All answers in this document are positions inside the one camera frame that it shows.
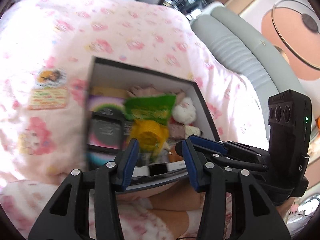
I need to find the yellow round plastic container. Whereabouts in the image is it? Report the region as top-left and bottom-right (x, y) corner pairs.
(131, 119), (169, 155)

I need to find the brown and cream hand cream tube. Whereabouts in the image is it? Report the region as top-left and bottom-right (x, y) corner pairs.
(170, 124), (200, 140)

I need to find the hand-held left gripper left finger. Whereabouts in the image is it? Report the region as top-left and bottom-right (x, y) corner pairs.
(28, 138), (140, 240)

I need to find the orange-edged yellow packet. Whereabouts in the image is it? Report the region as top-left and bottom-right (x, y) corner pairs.
(27, 87), (70, 110)

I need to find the purple and black flat box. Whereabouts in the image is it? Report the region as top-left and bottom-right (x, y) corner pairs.
(86, 94), (128, 172)

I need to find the yellow box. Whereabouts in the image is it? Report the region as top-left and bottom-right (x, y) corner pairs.
(90, 86), (128, 98)

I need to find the pink printed blanket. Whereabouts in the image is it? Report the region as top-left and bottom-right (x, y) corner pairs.
(0, 0), (263, 190)

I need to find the small packet with brown picture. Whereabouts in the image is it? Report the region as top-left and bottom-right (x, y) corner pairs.
(35, 69), (68, 88)

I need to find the green snack packet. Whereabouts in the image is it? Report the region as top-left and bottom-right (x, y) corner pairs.
(124, 94), (177, 127)

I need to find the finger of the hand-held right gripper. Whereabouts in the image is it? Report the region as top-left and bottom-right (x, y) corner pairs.
(175, 142), (270, 173)
(188, 134), (270, 157)

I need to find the fluffy pink and white blanket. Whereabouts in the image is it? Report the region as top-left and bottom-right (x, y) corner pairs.
(0, 180), (230, 240)

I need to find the black cardboard box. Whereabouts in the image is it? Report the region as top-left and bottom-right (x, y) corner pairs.
(85, 56), (222, 193)

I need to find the peach wall decor with ring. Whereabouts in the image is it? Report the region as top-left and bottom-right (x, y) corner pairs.
(261, 0), (320, 80)

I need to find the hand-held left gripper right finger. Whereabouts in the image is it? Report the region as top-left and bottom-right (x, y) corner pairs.
(181, 139), (292, 240)

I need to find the white plush toy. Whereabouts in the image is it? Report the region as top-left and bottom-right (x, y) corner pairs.
(172, 96), (197, 125)

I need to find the white and black flat box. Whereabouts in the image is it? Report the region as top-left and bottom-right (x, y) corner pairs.
(130, 161), (187, 178)

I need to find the beige cloth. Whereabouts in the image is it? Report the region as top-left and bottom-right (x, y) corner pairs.
(127, 85), (185, 100)

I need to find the grey padded headboard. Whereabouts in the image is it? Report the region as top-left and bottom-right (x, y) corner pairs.
(190, 1), (288, 120)

